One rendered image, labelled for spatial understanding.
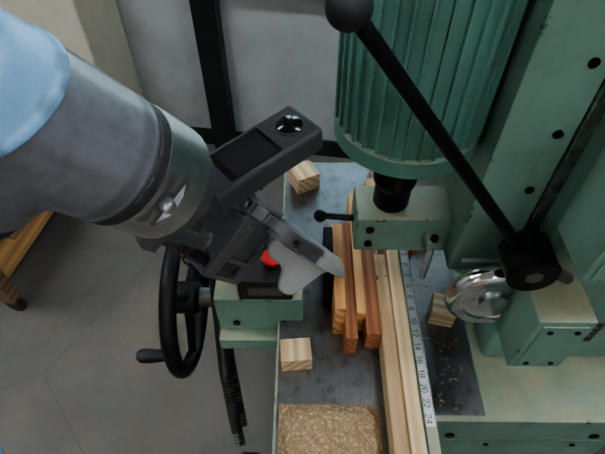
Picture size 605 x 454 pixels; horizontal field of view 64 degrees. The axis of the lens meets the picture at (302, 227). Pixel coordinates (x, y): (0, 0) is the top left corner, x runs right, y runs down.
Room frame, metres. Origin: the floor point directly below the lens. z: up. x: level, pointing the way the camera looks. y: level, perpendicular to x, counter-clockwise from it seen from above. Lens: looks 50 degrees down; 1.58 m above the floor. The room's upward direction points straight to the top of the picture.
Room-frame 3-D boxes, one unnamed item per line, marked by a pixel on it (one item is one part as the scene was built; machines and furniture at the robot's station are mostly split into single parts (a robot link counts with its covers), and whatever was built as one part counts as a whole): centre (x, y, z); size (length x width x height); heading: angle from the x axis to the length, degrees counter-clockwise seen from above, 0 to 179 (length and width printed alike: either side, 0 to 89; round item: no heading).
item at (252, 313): (0.45, 0.07, 0.91); 0.15 x 0.14 x 0.09; 0
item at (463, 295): (0.35, -0.26, 1.02); 0.12 x 0.03 x 0.12; 90
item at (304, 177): (0.69, 0.00, 0.92); 0.05 x 0.04 x 0.04; 116
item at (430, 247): (0.43, -0.19, 1.00); 0.02 x 0.02 x 0.10; 0
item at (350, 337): (0.43, -0.07, 0.92); 0.22 x 0.02 x 0.05; 0
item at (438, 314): (0.45, -0.25, 0.82); 0.04 x 0.04 x 0.04; 76
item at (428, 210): (0.48, -0.15, 1.03); 0.14 x 0.07 x 0.09; 90
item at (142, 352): (0.37, 0.25, 0.81); 0.06 x 0.03 x 0.03; 90
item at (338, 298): (0.44, -0.06, 0.94); 0.16 x 0.02 x 0.08; 0
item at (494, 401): (0.48, -0.25, 0.76); 0.57 x 0.45 x 0.09; 90
